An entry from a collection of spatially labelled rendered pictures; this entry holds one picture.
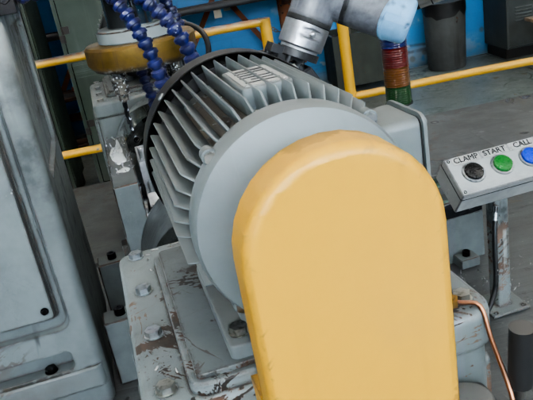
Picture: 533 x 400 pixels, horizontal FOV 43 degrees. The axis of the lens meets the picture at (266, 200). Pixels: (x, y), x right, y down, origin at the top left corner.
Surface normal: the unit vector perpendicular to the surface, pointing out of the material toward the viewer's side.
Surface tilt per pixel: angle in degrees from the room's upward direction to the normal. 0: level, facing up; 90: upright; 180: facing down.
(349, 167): 90
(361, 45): 90
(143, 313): 0
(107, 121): 90
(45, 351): 90
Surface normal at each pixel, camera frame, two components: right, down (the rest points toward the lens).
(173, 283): -0.17, -0.91
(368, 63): 0.15, 0.35
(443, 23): -0.27, 0.44
